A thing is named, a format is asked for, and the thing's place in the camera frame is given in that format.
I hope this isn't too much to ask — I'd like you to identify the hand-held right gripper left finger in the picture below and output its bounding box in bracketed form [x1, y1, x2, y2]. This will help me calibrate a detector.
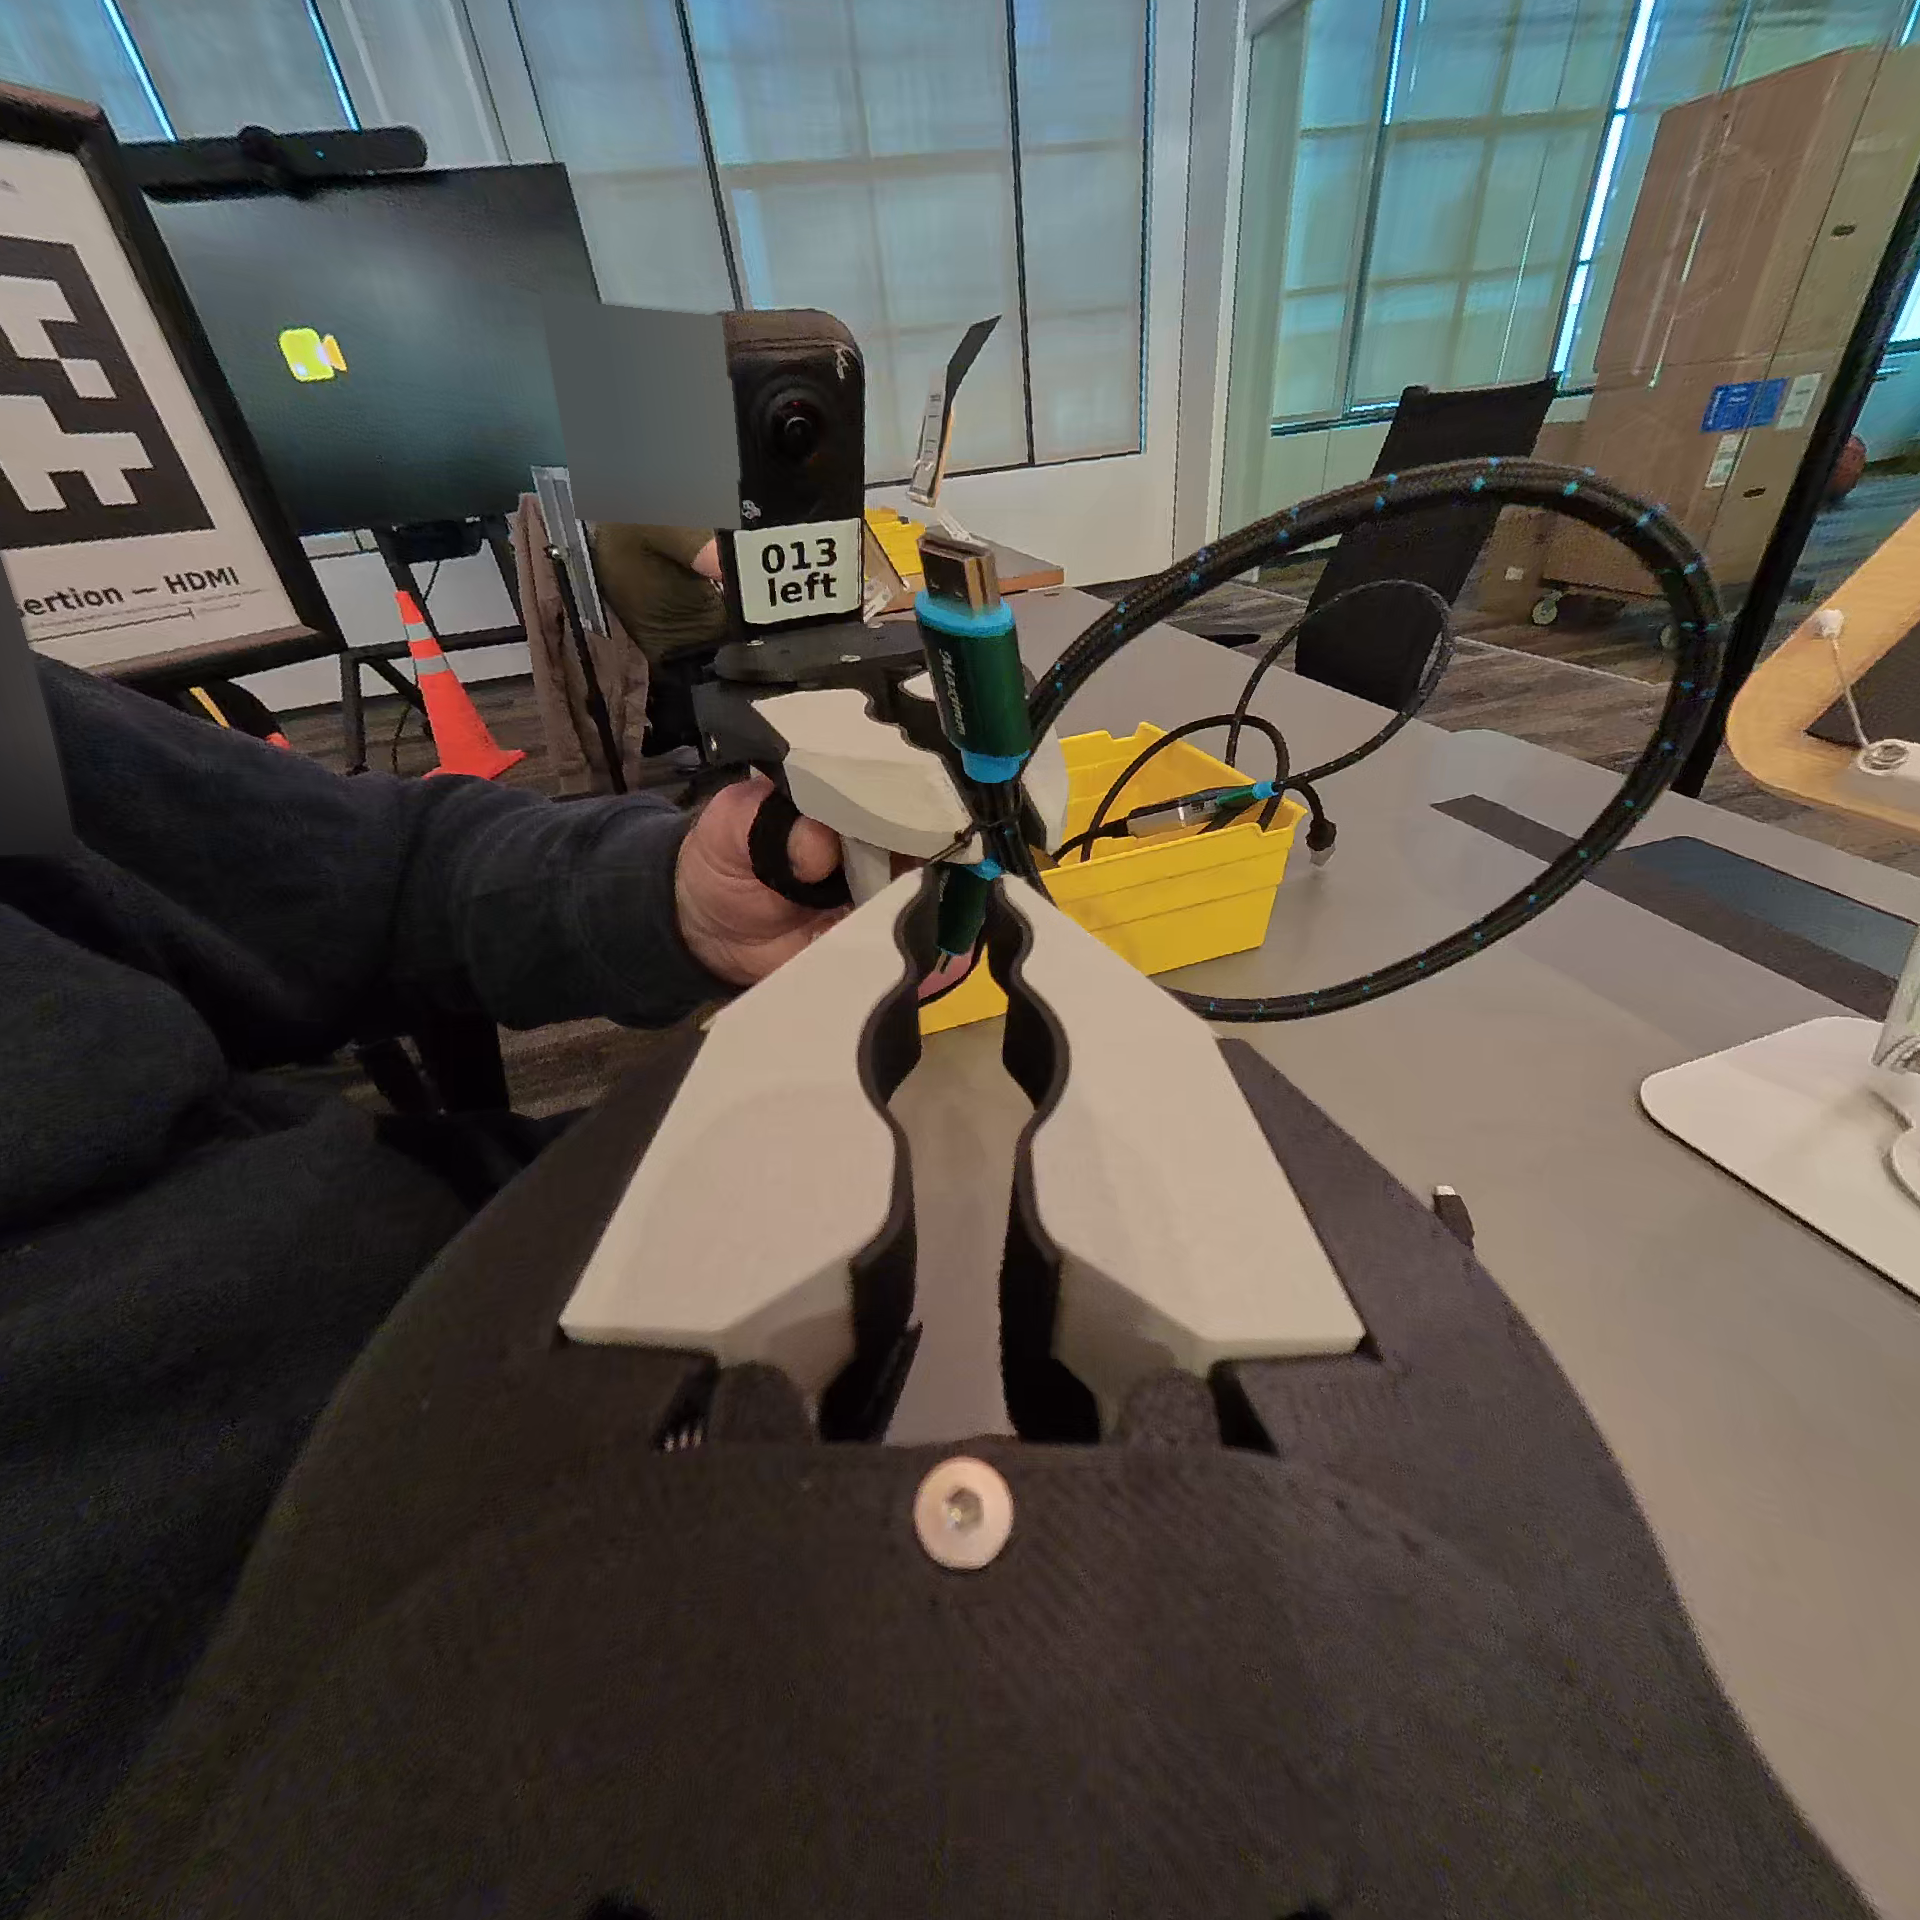
[560, 879, 937, 1370]

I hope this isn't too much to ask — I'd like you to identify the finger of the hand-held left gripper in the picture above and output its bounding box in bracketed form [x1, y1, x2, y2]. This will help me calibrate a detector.
[744, 685, 985, 878]
[985, 719, 1071, 878]

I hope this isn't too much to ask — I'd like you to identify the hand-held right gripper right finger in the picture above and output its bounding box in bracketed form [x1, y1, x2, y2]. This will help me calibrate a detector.
[992, 879, 1369, 1382]

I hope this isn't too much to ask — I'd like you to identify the black braided hdmi cable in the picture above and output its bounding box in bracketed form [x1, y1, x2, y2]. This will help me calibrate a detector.
[1064, 575, 1464, 878]
[909, 457, 1736, 1030]

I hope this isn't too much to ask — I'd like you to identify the yellow plastic bin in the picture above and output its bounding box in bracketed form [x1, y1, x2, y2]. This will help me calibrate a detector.
[917, 719, 1309, 1041]

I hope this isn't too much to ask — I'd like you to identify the person's left forearm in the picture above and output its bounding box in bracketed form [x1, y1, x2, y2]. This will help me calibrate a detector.
[0, 655, 735, 1038]

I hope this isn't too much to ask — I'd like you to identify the person's left hand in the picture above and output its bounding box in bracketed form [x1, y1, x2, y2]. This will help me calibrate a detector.
[671, 774, 903, 993]

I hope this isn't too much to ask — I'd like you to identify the grey background table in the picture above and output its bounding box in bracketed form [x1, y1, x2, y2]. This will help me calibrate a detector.
[871, 511, 1069, 609]

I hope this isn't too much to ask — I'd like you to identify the black monitor screen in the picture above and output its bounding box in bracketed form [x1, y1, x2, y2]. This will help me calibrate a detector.
[143, 162, 608, 548]

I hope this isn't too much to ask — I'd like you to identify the orange traffic cone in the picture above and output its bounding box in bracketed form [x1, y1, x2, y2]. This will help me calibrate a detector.
[392, 585, 530, 785]

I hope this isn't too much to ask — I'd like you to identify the black office chair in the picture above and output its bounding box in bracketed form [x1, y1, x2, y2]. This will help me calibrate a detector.
[1292, 375, 1566, 716]

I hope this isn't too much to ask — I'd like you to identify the person's black top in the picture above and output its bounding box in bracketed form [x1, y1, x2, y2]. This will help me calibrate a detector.
[0, 900, 722, 1920]

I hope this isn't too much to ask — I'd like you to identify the black webcam bar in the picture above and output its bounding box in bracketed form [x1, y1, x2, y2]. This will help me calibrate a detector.
[114, 123, 432, 202]

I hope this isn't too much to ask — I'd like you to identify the framed marker sign board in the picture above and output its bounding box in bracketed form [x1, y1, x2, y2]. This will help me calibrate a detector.
[0, 83, 341, 693]

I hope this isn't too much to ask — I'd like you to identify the cart with cardboard boxes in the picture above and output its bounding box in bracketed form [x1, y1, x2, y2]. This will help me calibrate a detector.
[1532, 43, 1920, 637]

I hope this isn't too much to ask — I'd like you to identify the black stand pole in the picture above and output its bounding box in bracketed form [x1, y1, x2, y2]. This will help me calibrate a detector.
[1670, 0, 1920, 801]

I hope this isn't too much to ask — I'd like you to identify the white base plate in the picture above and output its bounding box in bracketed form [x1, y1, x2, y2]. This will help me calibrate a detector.
[1639, 1015, 1920, 1300]

